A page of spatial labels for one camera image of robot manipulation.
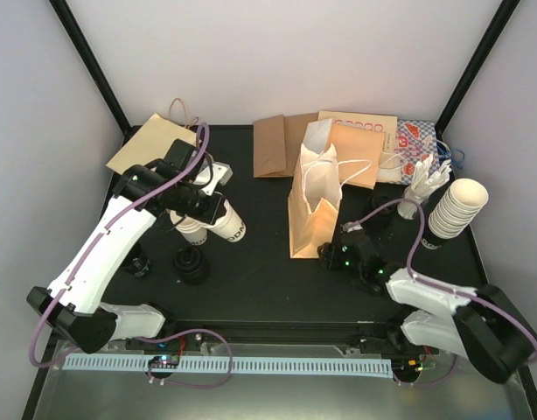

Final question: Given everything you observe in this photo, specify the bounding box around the single white paper cup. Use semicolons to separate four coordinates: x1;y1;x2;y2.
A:
207;200;247;242

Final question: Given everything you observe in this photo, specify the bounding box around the orange paper bag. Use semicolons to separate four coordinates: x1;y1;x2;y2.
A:
329;124;386;189
287;143;374;261

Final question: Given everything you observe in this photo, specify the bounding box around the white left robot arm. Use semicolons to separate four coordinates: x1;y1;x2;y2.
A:
26;138;227;361

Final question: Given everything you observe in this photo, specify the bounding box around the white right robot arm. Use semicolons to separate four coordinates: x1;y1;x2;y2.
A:
317;231;537;383

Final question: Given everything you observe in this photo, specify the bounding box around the stack of white paper cups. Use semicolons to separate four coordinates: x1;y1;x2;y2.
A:
170;211;207;246

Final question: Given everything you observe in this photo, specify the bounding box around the stack of black cup lids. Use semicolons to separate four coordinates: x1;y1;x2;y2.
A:
366;192;394;228

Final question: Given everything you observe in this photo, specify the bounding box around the brown kraft paper bag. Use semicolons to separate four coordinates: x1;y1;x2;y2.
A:
253;113;318;178

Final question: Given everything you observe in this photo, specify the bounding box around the white paper bag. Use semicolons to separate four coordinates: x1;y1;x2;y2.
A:
301;119;332;156

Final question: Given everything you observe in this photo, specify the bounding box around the blue checkered paper bag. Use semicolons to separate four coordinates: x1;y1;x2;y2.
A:
393;120;465;186

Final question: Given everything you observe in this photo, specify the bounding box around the beige bag with red circles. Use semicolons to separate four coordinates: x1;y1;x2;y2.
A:
318;110;398;133

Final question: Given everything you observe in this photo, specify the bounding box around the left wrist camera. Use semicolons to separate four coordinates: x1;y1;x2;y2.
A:
192;162;233;196

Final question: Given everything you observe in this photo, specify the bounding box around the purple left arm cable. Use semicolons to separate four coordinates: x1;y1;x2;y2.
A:
28;121;211;368

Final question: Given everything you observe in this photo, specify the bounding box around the tan paper bag with handles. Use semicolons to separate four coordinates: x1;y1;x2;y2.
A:
106;114;196;174

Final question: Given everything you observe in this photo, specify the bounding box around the light blue cable duct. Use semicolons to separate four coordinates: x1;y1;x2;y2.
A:
62;353;394;379

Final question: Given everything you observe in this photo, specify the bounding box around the black frame post left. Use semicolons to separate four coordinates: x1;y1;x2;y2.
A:
49;0;132;135

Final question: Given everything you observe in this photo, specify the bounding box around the black frame post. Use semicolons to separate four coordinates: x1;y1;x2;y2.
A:
435;0;520;137
49;0;132;135

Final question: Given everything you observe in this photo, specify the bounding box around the black frame post right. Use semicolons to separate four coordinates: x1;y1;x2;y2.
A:
435;0;520;137

